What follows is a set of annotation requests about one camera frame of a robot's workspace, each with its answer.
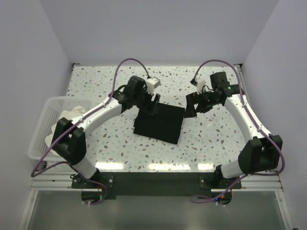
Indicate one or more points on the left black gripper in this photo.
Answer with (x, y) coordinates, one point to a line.
(149, 108)

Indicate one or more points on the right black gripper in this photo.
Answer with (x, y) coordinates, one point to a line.
(192, 99)

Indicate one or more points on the black t shirt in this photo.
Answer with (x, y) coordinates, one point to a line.
(164, 125)

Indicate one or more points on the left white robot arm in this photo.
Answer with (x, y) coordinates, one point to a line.
(69, 139)

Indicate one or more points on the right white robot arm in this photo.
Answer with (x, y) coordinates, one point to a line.
(262, 149)

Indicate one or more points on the white plastic laundry basket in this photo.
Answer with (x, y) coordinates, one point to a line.
(54, 109)

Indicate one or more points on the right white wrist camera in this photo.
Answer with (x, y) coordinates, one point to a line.
(200, 86)

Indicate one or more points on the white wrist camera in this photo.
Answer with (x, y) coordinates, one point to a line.
(152, 84)
(200, 86)

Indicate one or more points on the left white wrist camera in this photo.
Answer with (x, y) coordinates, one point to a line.
(152, 84)

